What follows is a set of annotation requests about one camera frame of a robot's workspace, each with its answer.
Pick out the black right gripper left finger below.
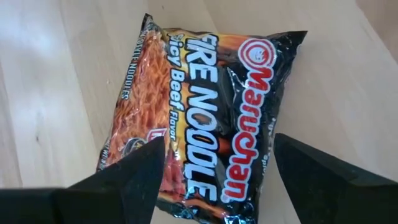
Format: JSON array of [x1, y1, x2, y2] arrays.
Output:
[[0, 136, 166, 224]]

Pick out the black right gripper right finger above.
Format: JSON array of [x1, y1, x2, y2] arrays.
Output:
[[272, 133, 398, 224]]

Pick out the black fire noodle pack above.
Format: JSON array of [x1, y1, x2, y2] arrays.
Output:
[[96, 12, 308, 224]]

